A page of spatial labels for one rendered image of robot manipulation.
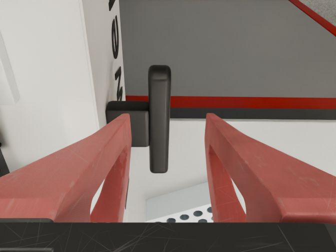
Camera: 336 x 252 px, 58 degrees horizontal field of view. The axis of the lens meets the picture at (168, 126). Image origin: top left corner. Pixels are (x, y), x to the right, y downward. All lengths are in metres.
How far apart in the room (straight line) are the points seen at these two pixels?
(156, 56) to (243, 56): 0.16
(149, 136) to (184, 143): 0.20
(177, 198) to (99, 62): 0.30
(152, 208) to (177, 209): 0.04
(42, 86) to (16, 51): 0.03
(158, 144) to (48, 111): 0.12
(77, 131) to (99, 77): 0.03
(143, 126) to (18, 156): 0.17
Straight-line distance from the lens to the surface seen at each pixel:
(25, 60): 0.26
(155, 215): 0.43
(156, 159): 0.19
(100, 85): 0.16
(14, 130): 0.30
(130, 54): 0.55
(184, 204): 0.42
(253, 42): 0.64
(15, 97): 0.27
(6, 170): 0.29
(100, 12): 0.17
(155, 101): 0.16
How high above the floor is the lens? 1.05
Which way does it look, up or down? 54 degrees down
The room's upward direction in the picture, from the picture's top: 178 degrees clockwise
